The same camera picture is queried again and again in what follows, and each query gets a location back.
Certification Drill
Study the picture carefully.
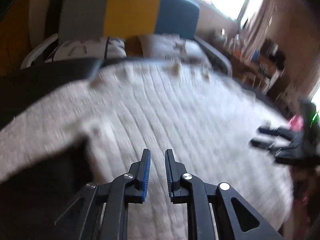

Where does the multicolour sofa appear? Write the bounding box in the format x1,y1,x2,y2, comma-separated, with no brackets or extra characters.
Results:
21,0,232,76

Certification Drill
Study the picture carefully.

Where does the triangle pattern pillow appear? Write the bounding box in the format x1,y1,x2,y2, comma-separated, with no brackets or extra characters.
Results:
45,37,127,63

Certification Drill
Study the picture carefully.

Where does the cream knitted sweater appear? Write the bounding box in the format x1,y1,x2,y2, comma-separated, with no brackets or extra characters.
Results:
1,62,293,239

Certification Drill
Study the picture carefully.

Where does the wooden side table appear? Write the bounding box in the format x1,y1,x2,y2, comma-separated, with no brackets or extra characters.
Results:
212,35,283,93

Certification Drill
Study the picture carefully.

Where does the pink ruffled bed cover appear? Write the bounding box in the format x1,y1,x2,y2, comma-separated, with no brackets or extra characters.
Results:
289,115,304,132

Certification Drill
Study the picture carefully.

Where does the grey deer print pillow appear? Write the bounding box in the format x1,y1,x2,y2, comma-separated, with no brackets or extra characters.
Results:
138,34,212,68

